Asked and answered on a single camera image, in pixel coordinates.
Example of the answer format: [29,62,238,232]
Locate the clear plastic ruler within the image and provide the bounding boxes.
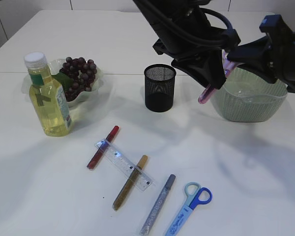
[94,139,154,192]

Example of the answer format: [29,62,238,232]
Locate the purple artificial grape bunch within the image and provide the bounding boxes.
[52,57,98,102]

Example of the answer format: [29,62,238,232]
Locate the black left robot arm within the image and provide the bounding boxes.
[134,0,240,89]

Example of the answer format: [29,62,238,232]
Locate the blue capped scissors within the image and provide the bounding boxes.
[165,182,212,236]

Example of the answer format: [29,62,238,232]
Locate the black mesh pen holder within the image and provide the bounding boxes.
[144,64,177,113]

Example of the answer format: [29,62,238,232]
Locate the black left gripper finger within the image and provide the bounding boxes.
[171,50,226,89]

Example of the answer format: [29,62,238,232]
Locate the pink capped scissors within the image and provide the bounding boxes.
[198,50,241,104]

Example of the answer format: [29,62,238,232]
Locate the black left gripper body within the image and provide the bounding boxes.
[137,0,240,60]

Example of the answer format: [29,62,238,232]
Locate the clear plastic sheet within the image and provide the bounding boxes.
[232,87,267,103]

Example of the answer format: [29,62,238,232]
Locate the gold glitter glue pen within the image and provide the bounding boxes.
[113,155,148,211]

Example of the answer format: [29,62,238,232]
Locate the yellow tea drink bottle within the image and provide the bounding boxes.
[24,52,72,137]

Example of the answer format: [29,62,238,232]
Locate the green plastic woven basket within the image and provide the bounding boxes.
[210,68,288,122]

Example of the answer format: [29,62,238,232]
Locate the silver glitter glue pen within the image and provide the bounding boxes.
[139,174,176,236]

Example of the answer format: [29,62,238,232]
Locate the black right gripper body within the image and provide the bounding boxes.
[259,15,295,81]

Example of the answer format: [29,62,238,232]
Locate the red glitter glue pen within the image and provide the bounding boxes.
[87,125,119,170]

